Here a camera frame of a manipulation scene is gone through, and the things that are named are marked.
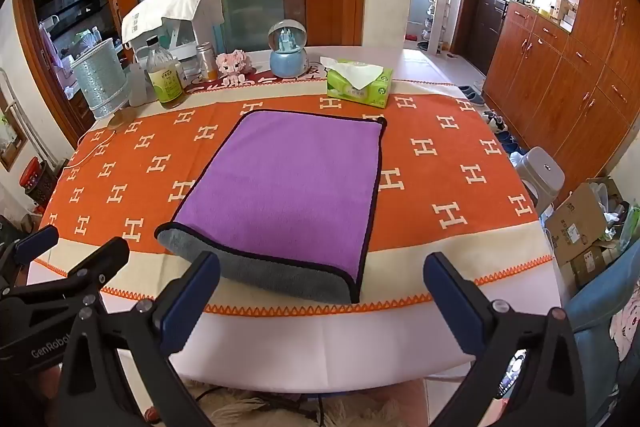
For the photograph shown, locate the glass bottle with yellow label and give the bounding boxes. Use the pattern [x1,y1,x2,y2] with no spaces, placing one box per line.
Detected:
[144,35,185,110]

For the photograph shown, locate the clear plastic bottle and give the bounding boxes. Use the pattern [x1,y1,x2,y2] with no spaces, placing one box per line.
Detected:
[127,64,151,107]

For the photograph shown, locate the green tissue box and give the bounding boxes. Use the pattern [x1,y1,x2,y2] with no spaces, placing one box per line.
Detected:
[320,56,395,109]

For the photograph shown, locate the white hallway rack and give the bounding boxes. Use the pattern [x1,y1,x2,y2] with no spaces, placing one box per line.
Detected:
[421,0,454,56]

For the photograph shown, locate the blue printed chair cushion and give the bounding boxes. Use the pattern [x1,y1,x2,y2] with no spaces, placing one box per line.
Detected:
[566,234,640,413]

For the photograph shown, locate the round wooden coaster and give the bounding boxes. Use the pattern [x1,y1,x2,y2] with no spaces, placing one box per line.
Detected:
[108,107,139,130]

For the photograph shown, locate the white plastic rack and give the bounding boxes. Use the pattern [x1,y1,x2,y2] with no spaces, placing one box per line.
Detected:
[132,20,217,68]

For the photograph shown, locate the purple towel with grey underside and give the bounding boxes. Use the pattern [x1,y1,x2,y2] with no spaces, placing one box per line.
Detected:
[154,109,388,304]

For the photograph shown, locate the closed cardboard box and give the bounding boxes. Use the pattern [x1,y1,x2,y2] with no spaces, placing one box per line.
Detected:
[569,245,623,299]

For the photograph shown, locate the pair of blue slippers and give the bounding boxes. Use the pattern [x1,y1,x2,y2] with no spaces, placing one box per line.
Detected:
[456,84,487,108]

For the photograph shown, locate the open cardboard box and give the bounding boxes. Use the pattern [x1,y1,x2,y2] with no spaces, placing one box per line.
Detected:
[544,178,628,266]

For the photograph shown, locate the grey plastic stool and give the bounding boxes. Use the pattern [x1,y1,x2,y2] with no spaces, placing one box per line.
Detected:
[509,146,566,214]

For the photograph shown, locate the pair of white sneakers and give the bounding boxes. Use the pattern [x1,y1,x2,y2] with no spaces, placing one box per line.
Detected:
[481,109,510,134]

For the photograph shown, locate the silver metal can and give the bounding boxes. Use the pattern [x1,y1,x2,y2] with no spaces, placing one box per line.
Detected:
[195,42,219,82]

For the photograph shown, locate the white cloth cover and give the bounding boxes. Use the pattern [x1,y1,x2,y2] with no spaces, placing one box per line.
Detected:
[121,0,225,44]

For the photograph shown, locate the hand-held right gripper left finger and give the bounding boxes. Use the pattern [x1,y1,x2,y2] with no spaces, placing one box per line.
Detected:
[59,251,221,427]

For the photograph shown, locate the blue snow globe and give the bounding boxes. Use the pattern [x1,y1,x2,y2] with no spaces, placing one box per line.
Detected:
[268,19,309,78]

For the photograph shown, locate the wooden wall cabinet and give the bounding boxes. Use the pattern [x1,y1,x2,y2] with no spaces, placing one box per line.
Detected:
[481,0,640,190]

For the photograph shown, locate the orange patterned blanket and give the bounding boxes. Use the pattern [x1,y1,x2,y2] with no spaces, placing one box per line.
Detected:
[37,79,554,317]

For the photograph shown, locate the pink block figure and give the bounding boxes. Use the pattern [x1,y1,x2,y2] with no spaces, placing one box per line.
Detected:
[215,49,258,88]

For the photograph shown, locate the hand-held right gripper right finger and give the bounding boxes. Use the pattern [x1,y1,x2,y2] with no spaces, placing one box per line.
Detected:
[424,252,587,427]

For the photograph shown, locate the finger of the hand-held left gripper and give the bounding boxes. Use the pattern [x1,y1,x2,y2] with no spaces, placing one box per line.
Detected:
[0,225,60,280]
[0,237,131,324]

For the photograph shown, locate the silver woven bin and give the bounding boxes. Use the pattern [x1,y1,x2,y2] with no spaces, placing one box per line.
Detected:
[69,38,129,120]

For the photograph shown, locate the red printed mat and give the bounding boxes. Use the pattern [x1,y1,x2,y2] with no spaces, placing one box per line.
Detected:
[184,66,332,96]

